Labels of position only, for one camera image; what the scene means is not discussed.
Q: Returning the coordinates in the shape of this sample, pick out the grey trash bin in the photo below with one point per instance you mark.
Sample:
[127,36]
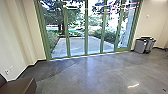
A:
[140,46]

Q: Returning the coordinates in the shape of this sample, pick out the dark trash bin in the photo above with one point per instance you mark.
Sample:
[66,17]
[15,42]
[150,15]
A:
[151,43]

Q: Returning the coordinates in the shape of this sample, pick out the brown sofa seat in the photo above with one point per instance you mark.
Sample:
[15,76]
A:
[18,86]

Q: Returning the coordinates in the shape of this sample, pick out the green framed glass wall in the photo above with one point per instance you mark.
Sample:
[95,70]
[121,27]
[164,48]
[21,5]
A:
[86,30]

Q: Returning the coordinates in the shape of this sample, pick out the white wall outlet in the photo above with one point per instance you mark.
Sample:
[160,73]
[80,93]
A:
[7,71]

